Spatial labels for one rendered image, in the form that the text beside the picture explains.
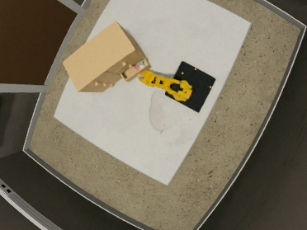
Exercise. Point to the white eraser with green sleeve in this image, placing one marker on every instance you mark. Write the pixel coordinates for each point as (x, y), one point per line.
(141, 63)

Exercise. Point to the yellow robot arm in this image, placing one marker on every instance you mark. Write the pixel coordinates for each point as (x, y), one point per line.
(165, 83)

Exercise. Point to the tan wooden chest of drawers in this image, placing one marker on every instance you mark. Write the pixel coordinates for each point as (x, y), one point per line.
(100, 53)

